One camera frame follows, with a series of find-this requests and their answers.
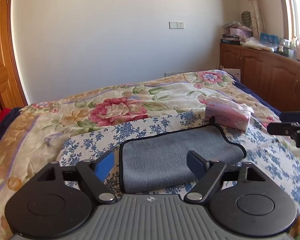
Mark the clutter pile on cabinet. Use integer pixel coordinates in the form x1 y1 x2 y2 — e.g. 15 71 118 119
221 11 300 61

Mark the patterned window curtain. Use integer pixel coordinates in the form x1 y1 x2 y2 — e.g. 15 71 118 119
248 0 266 40

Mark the pink cotton tissue pack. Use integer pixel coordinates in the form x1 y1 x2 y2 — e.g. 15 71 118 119
205 101 254 132

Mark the white wall switch socket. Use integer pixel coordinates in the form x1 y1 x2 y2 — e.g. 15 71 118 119
169 21 184 29

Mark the white paper beside cabinet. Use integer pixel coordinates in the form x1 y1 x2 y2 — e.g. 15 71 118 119
222 68 241 82

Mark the red cloth at bedside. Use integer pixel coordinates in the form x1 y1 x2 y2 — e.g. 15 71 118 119
0 108 13 133

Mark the dark blue bed sheet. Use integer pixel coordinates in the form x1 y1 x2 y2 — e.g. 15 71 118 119
230 74 281 116

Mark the blue floral white cloth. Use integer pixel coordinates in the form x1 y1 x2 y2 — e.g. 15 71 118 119
57 112 300 210

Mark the purple and grey towel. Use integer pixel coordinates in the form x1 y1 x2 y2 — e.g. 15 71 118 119
117 120 247 193

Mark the wooden side cabinet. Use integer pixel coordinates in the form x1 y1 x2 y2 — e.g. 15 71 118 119
219 43 300 111

